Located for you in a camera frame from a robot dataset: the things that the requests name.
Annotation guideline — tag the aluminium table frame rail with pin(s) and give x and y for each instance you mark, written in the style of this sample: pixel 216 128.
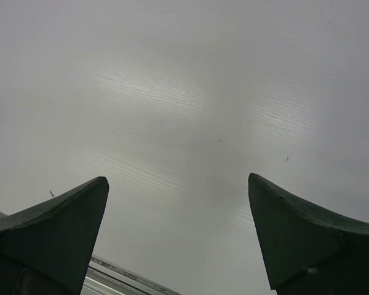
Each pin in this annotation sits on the aluminium table frame rail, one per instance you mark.
pixel 105 278

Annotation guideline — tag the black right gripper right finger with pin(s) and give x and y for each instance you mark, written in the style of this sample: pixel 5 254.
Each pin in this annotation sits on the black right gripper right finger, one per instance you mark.
pixel 306 248

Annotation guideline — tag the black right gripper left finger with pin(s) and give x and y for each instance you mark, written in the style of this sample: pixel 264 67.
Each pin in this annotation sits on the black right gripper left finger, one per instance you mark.
pixel 46 248

